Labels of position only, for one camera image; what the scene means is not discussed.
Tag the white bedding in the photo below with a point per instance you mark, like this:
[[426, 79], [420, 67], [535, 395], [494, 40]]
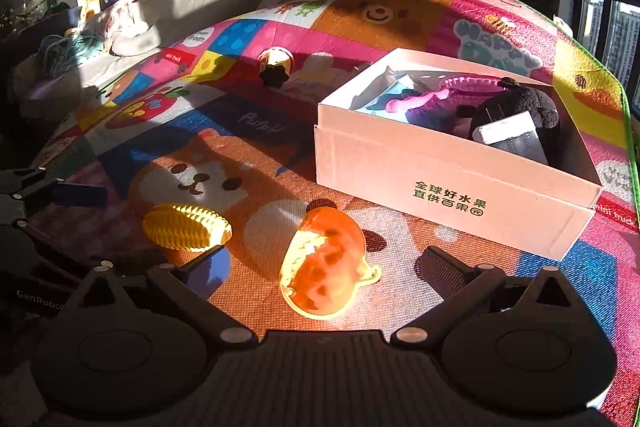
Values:
[[200, 7]]

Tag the dark plush toy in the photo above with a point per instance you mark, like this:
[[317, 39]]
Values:
[[530, 104]]

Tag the white cardboard box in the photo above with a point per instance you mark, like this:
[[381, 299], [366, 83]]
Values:
[[425, 177]]

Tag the white patterned cloth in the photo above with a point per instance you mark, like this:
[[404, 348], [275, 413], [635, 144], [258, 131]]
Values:
[[120, 27]]

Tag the colourful printed play mat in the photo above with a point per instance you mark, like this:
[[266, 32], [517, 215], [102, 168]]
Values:
[[225, 147]]

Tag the pink net scoop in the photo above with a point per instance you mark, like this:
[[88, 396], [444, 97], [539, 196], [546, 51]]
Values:
[[470, 82]]

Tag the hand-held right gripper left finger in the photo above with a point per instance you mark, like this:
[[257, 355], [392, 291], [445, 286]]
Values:
[[207, 269]]

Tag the blue packet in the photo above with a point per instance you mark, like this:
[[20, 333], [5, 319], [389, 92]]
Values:
[[400, 94]]

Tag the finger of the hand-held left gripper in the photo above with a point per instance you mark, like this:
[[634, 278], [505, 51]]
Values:
[[80, 196], [55, 247]]

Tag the teal cloth pile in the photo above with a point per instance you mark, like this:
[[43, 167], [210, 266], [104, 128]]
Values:
[[65, 49]]

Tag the orange plastic food toy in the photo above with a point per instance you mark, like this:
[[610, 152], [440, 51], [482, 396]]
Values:
[[325, 267]]

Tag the white power adapter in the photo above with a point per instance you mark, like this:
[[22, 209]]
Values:
[[510, 132]]

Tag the yellow corn toy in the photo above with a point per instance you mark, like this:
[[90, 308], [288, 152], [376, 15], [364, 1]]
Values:
[[180, 227]]

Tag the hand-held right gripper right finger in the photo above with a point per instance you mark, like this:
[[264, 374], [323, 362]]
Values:
[[442, 269]]

